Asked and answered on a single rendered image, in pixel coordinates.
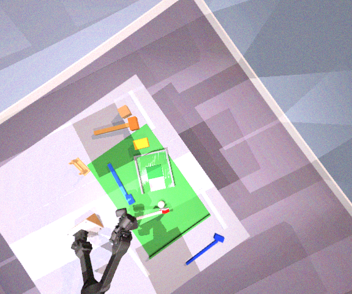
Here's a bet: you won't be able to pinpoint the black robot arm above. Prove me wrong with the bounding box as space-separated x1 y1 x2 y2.
71 213 138 294

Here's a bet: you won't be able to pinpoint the green flat mat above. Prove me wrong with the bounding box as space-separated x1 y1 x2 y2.
87 124 209 256

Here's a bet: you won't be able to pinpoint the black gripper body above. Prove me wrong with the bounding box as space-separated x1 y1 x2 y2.
114 208 128 227

